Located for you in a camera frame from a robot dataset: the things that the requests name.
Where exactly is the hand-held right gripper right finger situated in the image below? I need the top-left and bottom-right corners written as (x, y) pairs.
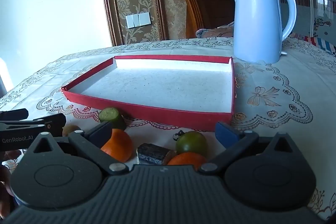
top-left (199, 121), bottom-right (298, 175)

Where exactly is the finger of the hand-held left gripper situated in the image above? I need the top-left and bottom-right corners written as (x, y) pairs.
top-left (0, 109), bottom-right (29, 122)
top-left (0, 113), bottom-right (67, 133)

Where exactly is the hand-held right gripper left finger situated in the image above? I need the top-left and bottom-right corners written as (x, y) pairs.
top-left (26, 121), bottom-right (129, 175)

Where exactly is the brown longan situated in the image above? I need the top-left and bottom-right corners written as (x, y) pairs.
top-left (62, 125), bottom-right (80, 136)

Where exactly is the green cucumber piece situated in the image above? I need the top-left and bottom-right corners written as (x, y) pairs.
top-left (98, 107), bottom-right (127, 131)

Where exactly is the orange mandarin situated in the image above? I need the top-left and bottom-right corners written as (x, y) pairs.
top-left (167, 152), bottom-right (208, 165)
top-left (100, 128), bottom-right (133, 163)

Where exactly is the green tomato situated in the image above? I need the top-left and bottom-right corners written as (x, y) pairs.
top-left (175, 131), bottom-right (208, 156)

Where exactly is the dark sugarcane piece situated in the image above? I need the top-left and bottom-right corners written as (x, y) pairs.
top-left (136, 143), bottom-right (177, 165)

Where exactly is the red shallow box tray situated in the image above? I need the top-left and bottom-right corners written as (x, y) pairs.
top-left (61, 55), bottom-right (237, 132)

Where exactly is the person's left hand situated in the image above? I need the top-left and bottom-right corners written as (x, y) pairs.
top-left (0, 149), bottom-right (22, 197)

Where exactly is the floral lace-print tablecloth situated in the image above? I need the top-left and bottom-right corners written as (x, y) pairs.
top-left (0, 37), bottom-right (336, 220)

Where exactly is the floral pillow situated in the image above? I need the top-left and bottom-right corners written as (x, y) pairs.
top-left (196, 21), bottom-right (235, 39)

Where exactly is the light blue electric kettle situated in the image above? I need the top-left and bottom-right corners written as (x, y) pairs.
top-left (227, 0), bottom-right (297, 64)

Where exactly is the wooden chair back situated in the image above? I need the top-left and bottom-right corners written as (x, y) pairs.
top-left (179, 0), bottom-right (235, 39)

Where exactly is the striped colourful blanket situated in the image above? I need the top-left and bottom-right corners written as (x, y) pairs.
top-left (290, 33), bottom-right (336, 56)

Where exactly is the white wall light switch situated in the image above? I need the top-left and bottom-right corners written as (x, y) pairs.
top-left (125, 12), bottom-right (152, 29)

